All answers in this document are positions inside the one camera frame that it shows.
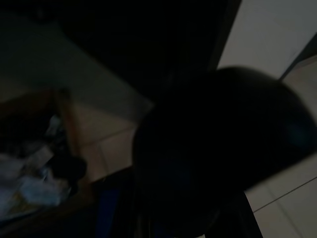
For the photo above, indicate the large black cabinet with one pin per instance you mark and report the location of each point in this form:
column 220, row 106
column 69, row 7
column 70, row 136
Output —
column 148, row 37

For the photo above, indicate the large white crumpled paper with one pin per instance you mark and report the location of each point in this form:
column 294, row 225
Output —
column 32, row 193

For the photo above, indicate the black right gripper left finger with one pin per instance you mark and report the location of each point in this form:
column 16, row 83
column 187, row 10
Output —
column 173, row 148

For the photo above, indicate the black cylinder object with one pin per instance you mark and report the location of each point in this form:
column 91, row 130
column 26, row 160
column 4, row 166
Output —
column 69, row 171

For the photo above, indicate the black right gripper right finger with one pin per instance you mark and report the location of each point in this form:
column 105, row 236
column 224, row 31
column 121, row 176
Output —
column 260, row 111

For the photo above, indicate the brown cardboard box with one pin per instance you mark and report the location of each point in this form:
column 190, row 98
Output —
column 71, row 129

